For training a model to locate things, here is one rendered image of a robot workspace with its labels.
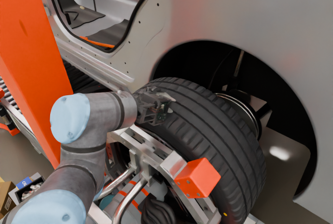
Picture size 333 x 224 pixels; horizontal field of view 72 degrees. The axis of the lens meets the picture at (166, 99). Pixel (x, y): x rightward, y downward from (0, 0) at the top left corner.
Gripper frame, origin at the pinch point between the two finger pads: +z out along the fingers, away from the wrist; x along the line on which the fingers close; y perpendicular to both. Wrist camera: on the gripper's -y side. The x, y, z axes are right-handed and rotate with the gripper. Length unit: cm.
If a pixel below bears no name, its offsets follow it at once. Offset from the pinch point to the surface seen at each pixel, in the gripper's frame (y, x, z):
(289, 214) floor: 51, -77, 115
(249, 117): 17.1, -5.2, 40.6
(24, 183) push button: -72, -79, -6
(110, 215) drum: -0.1, -38.8, -13.7
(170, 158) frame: 11.5, -12.9, -7.5
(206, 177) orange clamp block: 23.3, -11.5, -8.2
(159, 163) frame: 10.2, -14.4, -10.6
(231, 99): 7.9, -0.6, 38.3
